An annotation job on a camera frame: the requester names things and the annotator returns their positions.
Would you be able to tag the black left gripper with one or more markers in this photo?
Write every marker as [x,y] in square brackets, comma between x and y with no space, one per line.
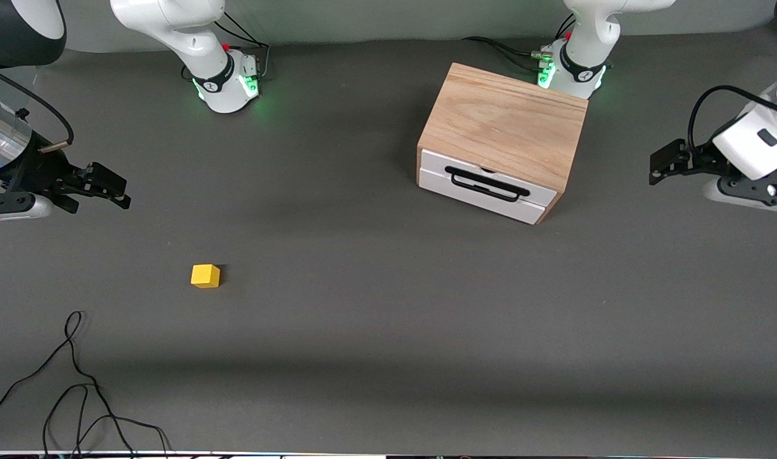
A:
[702,160]

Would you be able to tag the wooden drawer cabinet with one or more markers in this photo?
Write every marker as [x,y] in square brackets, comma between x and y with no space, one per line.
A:
[509,121]

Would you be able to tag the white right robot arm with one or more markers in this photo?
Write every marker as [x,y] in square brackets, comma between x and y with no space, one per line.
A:
[184,29]

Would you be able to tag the yellow wooden block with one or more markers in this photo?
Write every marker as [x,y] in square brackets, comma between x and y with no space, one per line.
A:
[205,276]

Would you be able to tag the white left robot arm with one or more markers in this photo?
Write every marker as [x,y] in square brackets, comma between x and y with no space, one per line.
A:
[589,32]

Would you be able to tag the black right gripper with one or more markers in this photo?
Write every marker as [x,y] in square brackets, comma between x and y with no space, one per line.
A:
[32,169]

